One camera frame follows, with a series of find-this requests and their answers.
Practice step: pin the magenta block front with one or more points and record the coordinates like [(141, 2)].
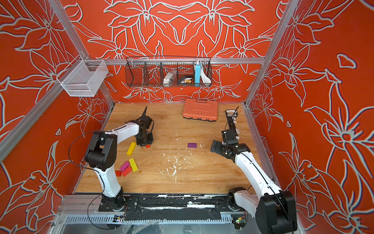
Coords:
[(124, 166)]

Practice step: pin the light blue box in basket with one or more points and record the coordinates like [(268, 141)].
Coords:
[(197, 74)]

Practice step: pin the red plastic tool case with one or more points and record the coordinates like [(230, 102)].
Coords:
[(204, 110)]

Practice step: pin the red long block front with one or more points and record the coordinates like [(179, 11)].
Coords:
[(126, 171)]

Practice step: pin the black wire wall basket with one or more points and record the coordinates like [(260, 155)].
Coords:
[(150, 72)]

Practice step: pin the silver bag in basket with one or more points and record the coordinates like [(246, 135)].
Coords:
[(169, 79)]

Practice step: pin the yellow long block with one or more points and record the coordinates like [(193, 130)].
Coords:
[(131, 148), (133, 164)]

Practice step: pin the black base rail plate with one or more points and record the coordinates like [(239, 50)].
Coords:
[(177, 207)]

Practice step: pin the purple block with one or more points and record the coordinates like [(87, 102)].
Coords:
[(192, 145)]

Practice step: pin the yellow long block front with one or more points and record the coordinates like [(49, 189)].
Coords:
[(133, 164)]

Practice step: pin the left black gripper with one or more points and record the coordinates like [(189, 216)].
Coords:
[(149, 142)]

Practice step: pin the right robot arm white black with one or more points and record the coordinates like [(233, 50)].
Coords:
[(273, 209)]

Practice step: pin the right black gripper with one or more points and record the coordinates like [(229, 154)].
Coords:
[(217, 149)]

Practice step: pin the black box in basket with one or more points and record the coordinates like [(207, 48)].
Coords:
[(186, 79)]

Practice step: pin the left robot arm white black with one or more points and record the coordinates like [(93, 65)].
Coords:
[(102, 151)]

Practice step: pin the black strip tool with white end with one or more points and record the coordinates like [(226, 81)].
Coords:
[(231, 116)]

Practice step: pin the white wire basket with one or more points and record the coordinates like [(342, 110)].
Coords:
[(83, 79)]

